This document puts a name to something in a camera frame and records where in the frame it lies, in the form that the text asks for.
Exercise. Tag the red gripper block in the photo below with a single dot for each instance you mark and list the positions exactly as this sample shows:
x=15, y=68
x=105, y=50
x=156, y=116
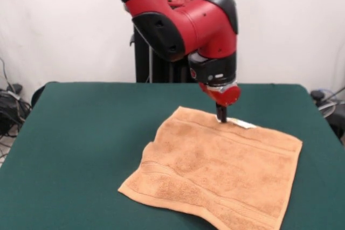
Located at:
x=226, y=96

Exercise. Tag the orange terry towel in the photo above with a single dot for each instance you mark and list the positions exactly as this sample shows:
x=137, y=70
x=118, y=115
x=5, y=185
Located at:
x=215, y=165

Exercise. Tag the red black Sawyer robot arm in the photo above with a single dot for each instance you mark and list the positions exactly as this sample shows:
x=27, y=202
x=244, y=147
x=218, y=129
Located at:
x=194, y=25

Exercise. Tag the black grey floor equipment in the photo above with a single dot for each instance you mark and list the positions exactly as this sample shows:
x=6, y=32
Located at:
x=338, y=122

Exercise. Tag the dark green table cloth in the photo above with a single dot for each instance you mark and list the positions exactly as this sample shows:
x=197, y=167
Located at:
x=81, y=133

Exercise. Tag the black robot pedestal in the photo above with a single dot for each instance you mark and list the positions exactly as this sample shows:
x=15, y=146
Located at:
x=143, y=65

